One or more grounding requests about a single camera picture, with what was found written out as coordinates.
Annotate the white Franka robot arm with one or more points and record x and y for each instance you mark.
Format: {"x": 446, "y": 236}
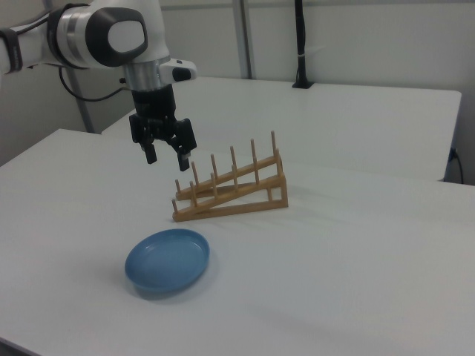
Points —
{"x": 92, "y": 33}

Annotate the blue round plate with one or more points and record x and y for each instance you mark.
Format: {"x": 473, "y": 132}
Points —
{"x": 167, "y": 261}

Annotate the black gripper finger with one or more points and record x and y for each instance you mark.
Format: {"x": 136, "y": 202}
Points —
{"x": 184, "y": 142}
{"x": 148, "y": 142}

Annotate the grey wall frame post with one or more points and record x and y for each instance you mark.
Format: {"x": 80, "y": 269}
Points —
{"x": 245, "y": 37}

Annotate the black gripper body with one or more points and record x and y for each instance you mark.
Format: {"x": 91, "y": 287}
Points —
{"x": 154, "y": 104}

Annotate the white adjoining table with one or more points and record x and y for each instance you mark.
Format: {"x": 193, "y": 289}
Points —
{"x": 352, "y": 122}

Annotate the wooden plate rack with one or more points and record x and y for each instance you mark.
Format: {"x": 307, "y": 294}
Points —
{"x": 237, "y": 207}

